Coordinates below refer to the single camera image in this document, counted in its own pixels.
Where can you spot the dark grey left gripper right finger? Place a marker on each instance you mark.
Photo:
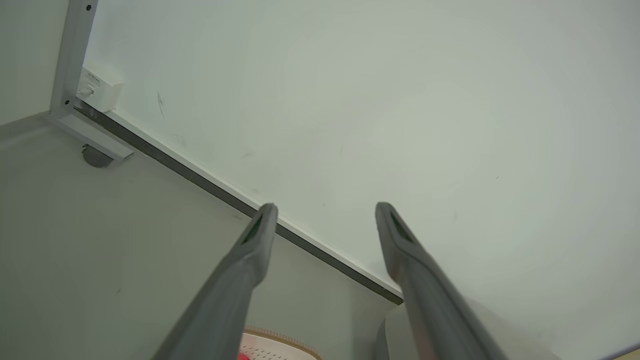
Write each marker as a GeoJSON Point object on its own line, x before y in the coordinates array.
{"type": "Point", "coordinates": [425, 290]}

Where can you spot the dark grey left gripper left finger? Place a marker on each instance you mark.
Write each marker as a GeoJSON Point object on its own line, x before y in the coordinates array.
{"type": "Point", "coordinates": [235, 280]}

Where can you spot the red and white clothing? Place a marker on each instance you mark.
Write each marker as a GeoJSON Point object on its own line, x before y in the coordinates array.
{"type": "Point", "coordinates": [243, 357]}

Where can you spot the white basket with brown rim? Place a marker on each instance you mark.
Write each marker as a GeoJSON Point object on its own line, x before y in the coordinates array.
{"type": "Point", "coordinates": [280, 347]}

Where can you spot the grey fabric sofa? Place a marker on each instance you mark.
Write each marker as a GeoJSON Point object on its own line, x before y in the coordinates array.
{"type": "Point", "coordinates": [392, 335]}

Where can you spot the black and white baseboard strip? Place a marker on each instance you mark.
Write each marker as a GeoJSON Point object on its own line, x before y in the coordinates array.
{"type": "Point", "coordinates": [225, 195]}

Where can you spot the grey round caster foot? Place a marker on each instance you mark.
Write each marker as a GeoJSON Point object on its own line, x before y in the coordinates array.
{"type": "Point", "coordinates": [96, 157]}

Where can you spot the white wall socket box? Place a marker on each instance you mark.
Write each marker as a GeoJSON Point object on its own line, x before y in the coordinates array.
{"type": "Point", "coordinates": [102, 90]}

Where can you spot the grey metal frame post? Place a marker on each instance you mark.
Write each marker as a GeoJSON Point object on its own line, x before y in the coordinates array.
{"type": "Point", "coordinates": [75, 50]}

